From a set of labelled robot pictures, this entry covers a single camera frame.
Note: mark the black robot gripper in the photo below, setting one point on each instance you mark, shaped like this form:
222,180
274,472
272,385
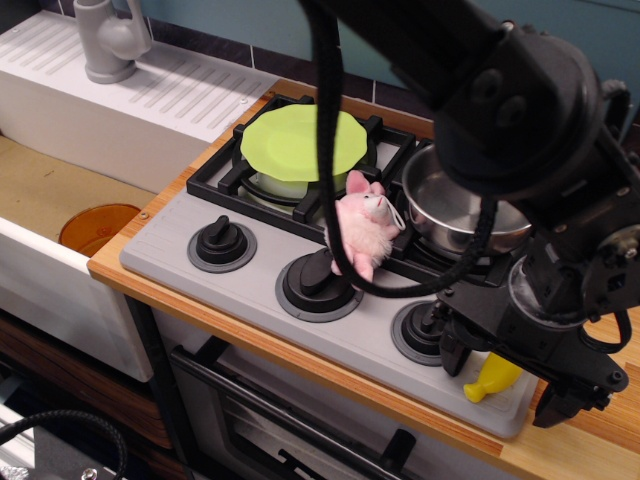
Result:
509,320

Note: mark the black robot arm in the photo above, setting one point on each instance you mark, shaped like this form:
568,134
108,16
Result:
522,117

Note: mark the yellow toy banana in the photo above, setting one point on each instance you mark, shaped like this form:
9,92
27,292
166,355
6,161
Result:
496,375

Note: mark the black right stove knob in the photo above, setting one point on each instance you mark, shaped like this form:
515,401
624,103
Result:
416,332

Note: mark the black stove knob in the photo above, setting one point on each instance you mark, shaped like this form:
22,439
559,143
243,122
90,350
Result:
416,332
308,289
222,246

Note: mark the stainless steel pot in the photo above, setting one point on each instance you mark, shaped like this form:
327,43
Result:
446,215

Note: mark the pink plush toy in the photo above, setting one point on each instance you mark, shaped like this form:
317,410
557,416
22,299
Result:
369,224

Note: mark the black middle stove knob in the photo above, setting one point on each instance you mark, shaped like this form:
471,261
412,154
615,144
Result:
308,289

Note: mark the grey toy stove top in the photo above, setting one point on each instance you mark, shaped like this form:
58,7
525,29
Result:
360,340

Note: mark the toy oven door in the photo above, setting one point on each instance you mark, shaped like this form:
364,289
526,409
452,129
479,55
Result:
266,422

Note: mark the black left stove knob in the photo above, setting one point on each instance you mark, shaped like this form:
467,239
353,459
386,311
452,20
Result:
222,246

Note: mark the black burner grate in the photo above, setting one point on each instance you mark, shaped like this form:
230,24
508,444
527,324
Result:
228,180

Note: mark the green plastic plate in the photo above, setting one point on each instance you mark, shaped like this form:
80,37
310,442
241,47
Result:
282,143

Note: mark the orange plastic bowl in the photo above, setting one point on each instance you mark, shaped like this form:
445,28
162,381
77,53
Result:
88,231

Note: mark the white toy sink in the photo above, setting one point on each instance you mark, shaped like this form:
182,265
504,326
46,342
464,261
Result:
68,143

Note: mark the grey toy faucet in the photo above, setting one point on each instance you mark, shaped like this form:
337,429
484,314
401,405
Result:
111,45

